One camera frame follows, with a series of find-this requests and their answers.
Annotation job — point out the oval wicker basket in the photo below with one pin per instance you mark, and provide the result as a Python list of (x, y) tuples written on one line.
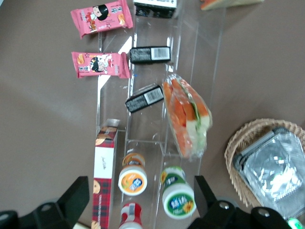
[(240, 138)]

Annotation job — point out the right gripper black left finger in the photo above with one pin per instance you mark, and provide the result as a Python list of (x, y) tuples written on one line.
[(69, 202)]

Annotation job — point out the red label yogurt bottle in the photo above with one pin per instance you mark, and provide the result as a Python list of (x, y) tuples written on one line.
[(131, 217)]

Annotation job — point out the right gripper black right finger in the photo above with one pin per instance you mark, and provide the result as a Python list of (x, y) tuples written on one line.
[(214, 214)]

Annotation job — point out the red plaid cookie box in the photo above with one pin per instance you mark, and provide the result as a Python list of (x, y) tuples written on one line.
[(103, 167)]

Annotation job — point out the pink cartoon snack packet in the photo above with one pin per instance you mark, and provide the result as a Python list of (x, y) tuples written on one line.
[(102, 17), (100, 64)]

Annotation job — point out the silver foil container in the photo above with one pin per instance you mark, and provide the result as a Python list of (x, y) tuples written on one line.
[(271, 171)]

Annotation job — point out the triangle sandwich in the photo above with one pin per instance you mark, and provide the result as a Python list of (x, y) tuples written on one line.
[(186, 114), (224, 3)]

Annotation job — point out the small black snack box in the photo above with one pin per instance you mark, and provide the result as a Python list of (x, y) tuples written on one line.
[(150, 55), (155, 8), (144, 98)]

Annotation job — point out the clear acrylic stepped shelf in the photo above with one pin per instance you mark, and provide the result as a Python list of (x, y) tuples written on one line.
[(147, 128)]

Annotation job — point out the orange label yogurt bottle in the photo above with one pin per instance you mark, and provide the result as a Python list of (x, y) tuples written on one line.
[(132, 181)]

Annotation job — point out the green label yogurt bottle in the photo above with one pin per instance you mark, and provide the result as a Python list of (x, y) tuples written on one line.
[(177, 198)]

